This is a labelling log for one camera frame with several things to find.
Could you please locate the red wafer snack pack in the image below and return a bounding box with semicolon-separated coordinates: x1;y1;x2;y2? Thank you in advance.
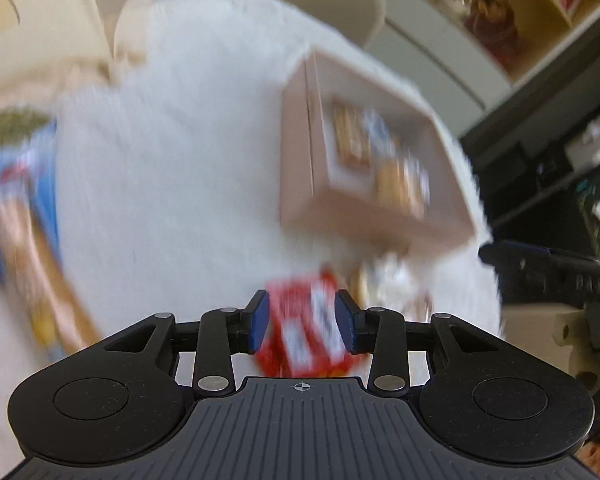
256;269;365;378

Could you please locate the small orange candy packet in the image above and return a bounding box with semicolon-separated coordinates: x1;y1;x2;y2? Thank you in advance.
375;155;430;219

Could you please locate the square biscuit clear pack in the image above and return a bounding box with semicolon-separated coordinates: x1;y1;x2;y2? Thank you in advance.
0;195;102;360

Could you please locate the round cracker clear pack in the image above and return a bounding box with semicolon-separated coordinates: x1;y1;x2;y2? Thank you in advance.
332;100;370;171

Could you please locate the rice cracker red-trim pack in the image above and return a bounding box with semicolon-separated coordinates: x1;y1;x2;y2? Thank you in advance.
348;252;432;322

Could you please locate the blue seaweed snack bag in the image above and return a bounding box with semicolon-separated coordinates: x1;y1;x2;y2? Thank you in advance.
0;106;59;250

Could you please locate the white knitted tablecloth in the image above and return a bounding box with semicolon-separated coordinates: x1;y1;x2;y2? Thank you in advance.
0;0;504;470

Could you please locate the pink open gift box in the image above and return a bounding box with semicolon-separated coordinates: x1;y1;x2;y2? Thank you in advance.
279;50;476;255

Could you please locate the brown plush toy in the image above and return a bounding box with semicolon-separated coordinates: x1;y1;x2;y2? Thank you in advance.
464;0;519;70

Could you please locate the white sideboard cabinet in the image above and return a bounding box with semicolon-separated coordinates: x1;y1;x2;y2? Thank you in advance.
367;22;510;138

